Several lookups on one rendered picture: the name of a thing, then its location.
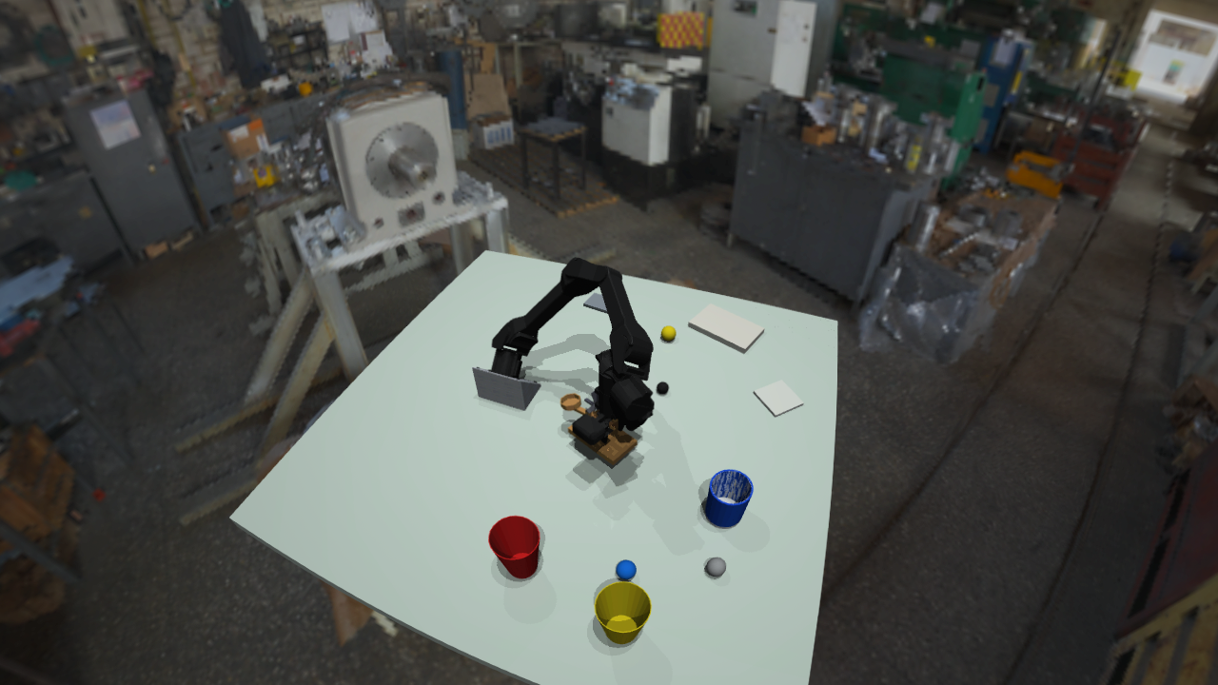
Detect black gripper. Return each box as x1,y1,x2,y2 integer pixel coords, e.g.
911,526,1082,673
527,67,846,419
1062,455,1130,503
572,388,625,445

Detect dark red cup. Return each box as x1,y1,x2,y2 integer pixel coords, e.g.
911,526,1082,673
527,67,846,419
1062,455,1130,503
488,516,540,579

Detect blue mug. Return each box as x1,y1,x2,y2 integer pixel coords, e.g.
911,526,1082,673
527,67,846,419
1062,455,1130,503
704,470,754,529

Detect olive yellow cup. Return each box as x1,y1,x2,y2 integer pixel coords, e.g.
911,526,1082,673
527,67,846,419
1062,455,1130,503
596,581,652,644

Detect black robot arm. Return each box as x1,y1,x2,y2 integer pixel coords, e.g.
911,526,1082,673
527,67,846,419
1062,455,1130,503
488,257,655,431

